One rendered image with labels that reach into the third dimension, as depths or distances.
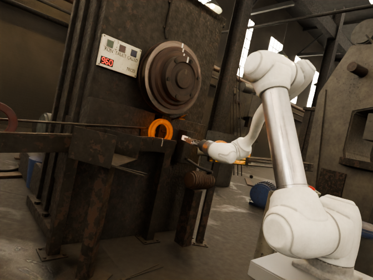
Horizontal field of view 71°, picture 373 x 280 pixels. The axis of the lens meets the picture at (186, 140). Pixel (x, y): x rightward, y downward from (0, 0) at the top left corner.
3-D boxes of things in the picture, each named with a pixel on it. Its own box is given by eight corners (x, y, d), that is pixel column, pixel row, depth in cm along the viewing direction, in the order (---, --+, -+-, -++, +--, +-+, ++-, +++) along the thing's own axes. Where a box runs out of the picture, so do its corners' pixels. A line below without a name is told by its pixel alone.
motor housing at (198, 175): (169, 240, 189) (185, 168, 186) (191, 236, 203) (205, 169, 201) (180, 249, 179) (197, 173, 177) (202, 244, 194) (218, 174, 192)
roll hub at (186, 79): (157, 94, 161) (166, 49, 159) (190, 104, 179) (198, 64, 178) (162, 95, 156) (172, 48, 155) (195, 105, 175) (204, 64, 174)
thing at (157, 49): (132, 105, 162) (147, 29, 160) (187, 119, 194) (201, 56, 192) (137, 106, 157) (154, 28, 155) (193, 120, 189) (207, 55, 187)
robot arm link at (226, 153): (206, 159, 153) (221, 157, 161) (225, 168, 141) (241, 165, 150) (208, 141, 150) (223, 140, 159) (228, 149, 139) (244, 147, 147)
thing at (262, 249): (248, 263, 180) (265, 189, 178) (258, 260, 188) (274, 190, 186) (263, 273, 171) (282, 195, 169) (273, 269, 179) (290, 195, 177)
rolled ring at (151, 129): (175, 121, 181) (172, 121, 183) (153, 116, 168) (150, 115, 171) (170, 148, 181) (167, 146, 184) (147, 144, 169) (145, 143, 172)
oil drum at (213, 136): (190, 176, 465) (200, 127, 461) (212, 178, 505) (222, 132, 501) (214, 186, 421) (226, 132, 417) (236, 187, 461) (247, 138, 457)
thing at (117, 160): (41, 289, 113) (73, 125, 111) (79, 261, 139) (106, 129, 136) (81, 305, 109) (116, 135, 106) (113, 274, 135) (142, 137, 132)
